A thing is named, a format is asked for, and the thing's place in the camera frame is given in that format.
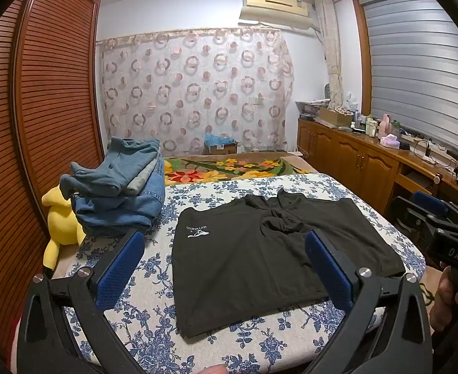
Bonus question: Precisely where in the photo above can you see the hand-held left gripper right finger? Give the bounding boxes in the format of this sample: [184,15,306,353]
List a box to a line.
[304,229,434,374]

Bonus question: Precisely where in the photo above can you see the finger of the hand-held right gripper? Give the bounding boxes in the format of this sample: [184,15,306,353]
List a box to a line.
[392,196,428,238]
[413,191,454,219]

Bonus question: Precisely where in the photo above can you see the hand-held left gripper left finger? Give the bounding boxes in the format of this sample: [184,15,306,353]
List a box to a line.
[16,229,148,374]

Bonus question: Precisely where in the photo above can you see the black pants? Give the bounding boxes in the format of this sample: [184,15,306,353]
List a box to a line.
[172,188,406,339]

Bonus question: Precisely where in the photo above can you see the person's right hand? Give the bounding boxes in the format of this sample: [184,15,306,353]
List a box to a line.
[428,267,458,336]

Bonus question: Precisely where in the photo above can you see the blue floral bed sheet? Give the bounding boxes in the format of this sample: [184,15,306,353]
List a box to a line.
[55,173,426,374]

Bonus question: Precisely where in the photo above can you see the folded dark blue jeans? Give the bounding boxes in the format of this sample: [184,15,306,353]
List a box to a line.
[73,160,166,237]

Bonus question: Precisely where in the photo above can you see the yellow plush toy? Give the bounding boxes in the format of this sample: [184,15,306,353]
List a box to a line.
[42,187,86,269]

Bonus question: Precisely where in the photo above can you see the wooden cabinet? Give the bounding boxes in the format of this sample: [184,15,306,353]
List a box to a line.
[297,119,458,219]

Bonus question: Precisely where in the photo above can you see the pink bottle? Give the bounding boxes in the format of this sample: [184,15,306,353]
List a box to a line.
[379,113,393,139]

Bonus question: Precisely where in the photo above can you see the folded pale grey jeans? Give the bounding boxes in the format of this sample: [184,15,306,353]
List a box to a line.
[125,160,158,196]

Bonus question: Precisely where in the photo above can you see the folded light blue jeans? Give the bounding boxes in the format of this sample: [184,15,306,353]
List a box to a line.
[60,137,161,197]

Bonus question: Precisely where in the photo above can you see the open cardboard box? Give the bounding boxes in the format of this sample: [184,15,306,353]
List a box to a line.
[319,107,354,127]

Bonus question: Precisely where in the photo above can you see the colourful flower blanket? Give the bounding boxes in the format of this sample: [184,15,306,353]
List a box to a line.
[163,153,317,185]

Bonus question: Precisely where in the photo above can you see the grey window blind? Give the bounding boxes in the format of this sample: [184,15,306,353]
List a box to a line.
[359,0,458,149]

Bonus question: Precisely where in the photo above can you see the stack of papers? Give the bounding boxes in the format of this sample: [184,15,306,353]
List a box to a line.
[295,99,331,119]

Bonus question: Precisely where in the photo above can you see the small cardboard box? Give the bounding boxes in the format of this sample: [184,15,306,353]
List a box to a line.
[207,142,237,155]

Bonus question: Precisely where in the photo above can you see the light blue cloth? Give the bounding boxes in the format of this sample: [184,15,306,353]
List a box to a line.
[205,132,235,146]

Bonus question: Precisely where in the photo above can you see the brown slatted wardrobe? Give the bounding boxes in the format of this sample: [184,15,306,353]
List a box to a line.
[0,0,105,359]

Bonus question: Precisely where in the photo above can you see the tied beige curtain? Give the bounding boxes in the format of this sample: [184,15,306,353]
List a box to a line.
[314,0,344,110]

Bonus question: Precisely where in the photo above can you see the circle patterned curtain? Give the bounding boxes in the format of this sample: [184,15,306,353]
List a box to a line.
[98,27,295,156]

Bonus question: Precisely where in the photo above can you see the wooden window frame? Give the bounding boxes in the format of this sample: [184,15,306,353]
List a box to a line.
[351,0,440,117]

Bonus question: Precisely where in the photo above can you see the wall air conditioner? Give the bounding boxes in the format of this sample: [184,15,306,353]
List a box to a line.
[239,0,320,32]

